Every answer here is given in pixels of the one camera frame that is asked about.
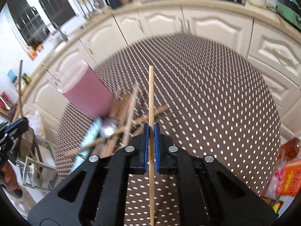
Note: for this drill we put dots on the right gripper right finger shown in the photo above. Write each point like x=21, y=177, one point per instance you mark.
x=208, y=193

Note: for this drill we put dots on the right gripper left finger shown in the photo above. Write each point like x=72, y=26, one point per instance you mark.
x=96, y=192

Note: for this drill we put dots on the light blue handled utensil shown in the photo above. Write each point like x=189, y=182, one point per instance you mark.
x=92, y=133

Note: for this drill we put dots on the metal spoon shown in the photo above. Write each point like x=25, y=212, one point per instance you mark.
x=109, y=127

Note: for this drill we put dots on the lower kitchen cabinets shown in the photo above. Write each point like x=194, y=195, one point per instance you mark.
x=259, y=35

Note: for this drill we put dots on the orange snack bag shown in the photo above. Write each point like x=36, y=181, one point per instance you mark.
x=290, y=183

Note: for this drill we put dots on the pink utensil holder cup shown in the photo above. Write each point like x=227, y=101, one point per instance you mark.
x=84, y=89

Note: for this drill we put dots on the brown polka dot tablecloth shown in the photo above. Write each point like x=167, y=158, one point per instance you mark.
x=219, y=105

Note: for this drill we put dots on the red oil bottle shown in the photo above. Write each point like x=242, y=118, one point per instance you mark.
x=290, y=149

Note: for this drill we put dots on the window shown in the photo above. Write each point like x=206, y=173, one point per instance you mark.
x=35, y=19

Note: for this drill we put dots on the hanging utensil rack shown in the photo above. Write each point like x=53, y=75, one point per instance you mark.
x=90, y=8

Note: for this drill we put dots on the black electric kettle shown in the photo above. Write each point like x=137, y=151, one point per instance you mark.
x=114, y=4

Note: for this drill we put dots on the green electric cooker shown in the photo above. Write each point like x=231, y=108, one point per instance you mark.
x=289, y=11

